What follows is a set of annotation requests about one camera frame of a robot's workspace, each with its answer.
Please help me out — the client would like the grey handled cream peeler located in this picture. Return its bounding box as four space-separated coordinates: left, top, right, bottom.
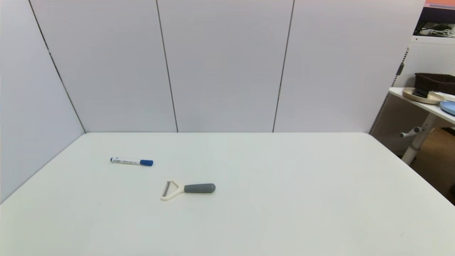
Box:
160 180 216 202

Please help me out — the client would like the blue capped white marker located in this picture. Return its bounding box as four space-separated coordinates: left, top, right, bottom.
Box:
110 157 154 167

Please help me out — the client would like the beige round plate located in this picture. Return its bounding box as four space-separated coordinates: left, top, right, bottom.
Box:
402 87 446 105

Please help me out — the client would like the white side table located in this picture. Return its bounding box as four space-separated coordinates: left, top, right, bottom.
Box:
389 87 455 166

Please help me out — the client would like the white perforated pegboard panel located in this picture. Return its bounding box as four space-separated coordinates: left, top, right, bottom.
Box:
369 36 455 157

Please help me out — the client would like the dark woven basket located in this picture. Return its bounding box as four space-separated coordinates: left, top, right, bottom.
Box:
414 73 455 95

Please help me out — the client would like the light blue plate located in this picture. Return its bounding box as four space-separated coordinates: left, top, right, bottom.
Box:
440 100 455 116

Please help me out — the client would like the grey table crank handle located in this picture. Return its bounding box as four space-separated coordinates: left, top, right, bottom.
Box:
399 127 425 138

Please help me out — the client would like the white cable bundle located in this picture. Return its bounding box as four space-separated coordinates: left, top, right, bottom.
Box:
419 28 455 38

